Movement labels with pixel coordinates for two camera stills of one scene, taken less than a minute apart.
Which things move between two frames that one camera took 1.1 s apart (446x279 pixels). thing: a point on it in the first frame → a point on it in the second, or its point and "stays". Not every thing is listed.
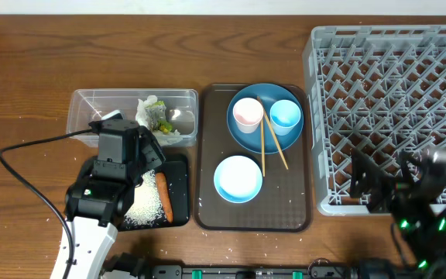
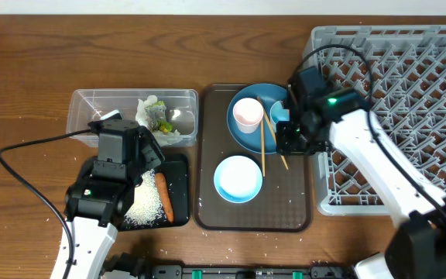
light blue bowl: (238, 179) stays
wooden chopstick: (274, 135) stays
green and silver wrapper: (156, 113) stays
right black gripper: (397, 188) → (284, 145)
